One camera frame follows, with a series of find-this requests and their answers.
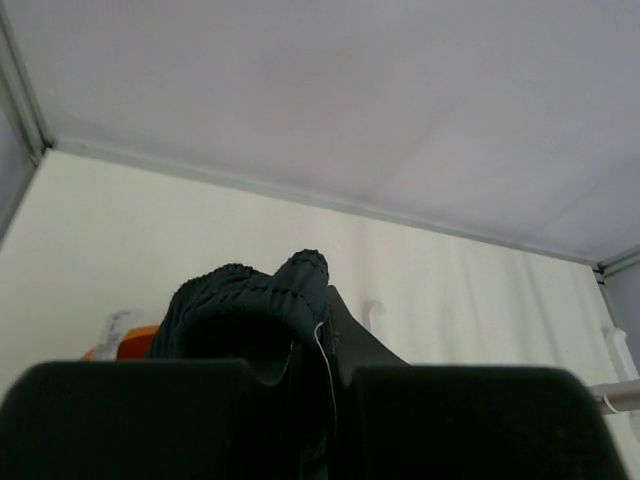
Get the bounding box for metal clothes rack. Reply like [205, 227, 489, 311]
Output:
[357, 296, 639, 415]

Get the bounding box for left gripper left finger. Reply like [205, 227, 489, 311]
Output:
[1, 345, 302, 479]

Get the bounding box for orange plastic basket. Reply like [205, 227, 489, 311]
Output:
[81, 325, 159, 361]

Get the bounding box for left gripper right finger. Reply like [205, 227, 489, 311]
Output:
[324, 288, 626, 479]

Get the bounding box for dark navy shorts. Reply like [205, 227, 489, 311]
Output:
[146, 250, 335, 479]

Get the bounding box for camouflage patterned shorts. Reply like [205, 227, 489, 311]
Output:
[93, 309, 146, 361]

